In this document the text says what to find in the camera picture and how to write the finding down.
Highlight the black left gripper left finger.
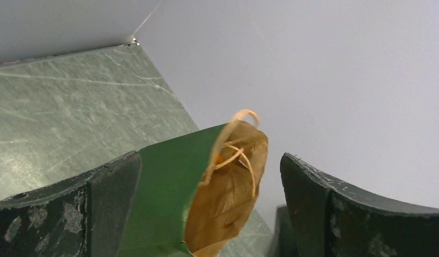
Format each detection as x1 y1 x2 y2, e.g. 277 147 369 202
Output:
0 151 142 256

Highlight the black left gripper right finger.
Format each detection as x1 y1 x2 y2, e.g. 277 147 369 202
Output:
269 153 439 256

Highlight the green brown paper bag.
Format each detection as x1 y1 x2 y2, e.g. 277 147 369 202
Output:
117 109 269 256

